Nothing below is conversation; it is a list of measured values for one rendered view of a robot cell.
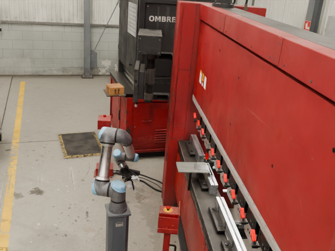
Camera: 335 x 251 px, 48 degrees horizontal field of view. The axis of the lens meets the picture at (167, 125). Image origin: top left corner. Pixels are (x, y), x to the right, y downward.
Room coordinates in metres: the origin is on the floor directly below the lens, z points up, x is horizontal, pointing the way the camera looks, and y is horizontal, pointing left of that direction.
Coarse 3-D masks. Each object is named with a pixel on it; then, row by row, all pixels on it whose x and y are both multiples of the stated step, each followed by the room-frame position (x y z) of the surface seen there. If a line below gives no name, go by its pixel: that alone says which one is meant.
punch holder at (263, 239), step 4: (260, 228) 1.65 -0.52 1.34; (260, 232) 1.64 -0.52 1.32; (260, 236) 1.63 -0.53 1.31; (264, 236) 1.59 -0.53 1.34; (260, 240) 1.62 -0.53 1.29; (264, 240) 1.58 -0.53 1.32; (256, 244) 1.65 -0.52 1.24; (260, 244) 1.61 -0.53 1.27; (264, 244) 1.57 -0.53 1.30; (268, 244) 1.53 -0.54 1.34; (260, 248) 1.60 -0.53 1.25; (264, 248) 1.56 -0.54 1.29; (268, 248) 1.52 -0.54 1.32
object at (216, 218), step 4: (208, 208) 2.49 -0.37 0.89; (212, 212) 2.41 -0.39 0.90; (216, 212) 2.42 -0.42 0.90; (212, 216) 2.36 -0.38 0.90; (216, 216) 2.36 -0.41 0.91; (212, 220) 2.34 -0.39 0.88; (216, 220) 2.31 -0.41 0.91; (220, 220) 2.32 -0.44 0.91; (216, 224) 2.27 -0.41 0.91; (216, 228) 2.22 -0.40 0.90; (220, 228) 2.22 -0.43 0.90; (220, 232) 2.20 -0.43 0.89; (224, 232) 2.20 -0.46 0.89
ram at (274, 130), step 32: (224, 64) 2.74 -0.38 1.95; (256, 64) 2.10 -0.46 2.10; (224, 96) 2.63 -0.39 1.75; (256, 96) 2.02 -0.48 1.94; (288, 96) 1.64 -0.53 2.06; (320, 96) 1.39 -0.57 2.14; (224, 128) 2.52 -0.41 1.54; (256, 128) 1.94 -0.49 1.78; (288, 128) 1.58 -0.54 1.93; (320, 128) 1.33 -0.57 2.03; (256, 160) 1.86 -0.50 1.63; (288, 160) 1.52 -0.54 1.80; (320, 160) 1.28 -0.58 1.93; (256, 192) 1.78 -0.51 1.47; (288, 192) 1.46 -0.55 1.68; (320, 192) 1.23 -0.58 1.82; (288, 224) 1.40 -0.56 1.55; (320, 224) 1.18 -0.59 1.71
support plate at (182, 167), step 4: (176, 164) 2.95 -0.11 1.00; (180, 164) 2.96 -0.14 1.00; (184, 164) 2.97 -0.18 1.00; (188, 164) 2.97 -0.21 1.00; (192, 164) 2.98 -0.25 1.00; (200, 164) 2.99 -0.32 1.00; (204, 164) 3.00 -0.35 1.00; (180, 168) 2.89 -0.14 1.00; (184, 168) 2.89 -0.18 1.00; (188, 168) 2.90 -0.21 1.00; (192, 168) 2.90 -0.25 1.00; (180, 172) 2.83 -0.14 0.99; (184, 172) 2.83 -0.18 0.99; (188, 172) 2.84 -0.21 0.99; (192, 172) 2.84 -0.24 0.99; (196, 172) 2.85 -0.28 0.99; (200, 172) 2.85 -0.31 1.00; (204, 172) 2.86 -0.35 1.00; (208, 172) 2.86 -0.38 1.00
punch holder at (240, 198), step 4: (240, 192) 2.01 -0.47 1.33; (240, 196) 2.00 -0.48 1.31; (236, 200) 2.05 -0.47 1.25; (240, 200) 1.99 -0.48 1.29; (244, 200) 1.92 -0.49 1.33; (240, 204) 1.98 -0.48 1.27; (244, 204) 1.91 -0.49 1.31; (236, 208) 2.02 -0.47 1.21; (244, 208) 1.91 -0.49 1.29; (236, 212) 2.01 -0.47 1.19; (240, 216) 1.94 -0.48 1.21; (240, 220) 1.92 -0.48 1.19
